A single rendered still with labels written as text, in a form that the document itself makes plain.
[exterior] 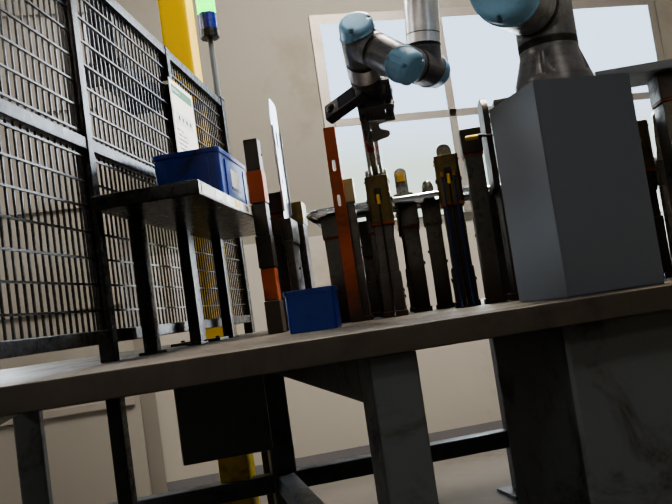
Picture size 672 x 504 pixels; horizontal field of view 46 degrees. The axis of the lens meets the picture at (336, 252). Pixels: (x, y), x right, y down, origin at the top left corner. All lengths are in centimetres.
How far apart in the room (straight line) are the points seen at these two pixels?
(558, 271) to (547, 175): 18
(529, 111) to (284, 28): 266
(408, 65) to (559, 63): 29
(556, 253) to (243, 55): 274
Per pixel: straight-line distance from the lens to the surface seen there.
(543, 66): 161
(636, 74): 188
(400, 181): 233
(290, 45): 406
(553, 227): 150
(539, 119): 151
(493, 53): 434
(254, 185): 204
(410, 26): 179
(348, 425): 387
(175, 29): 287
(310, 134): 394
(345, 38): 170
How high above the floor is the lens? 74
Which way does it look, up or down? 4 degrees up
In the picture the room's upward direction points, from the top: 8 degrees counter-clockwise
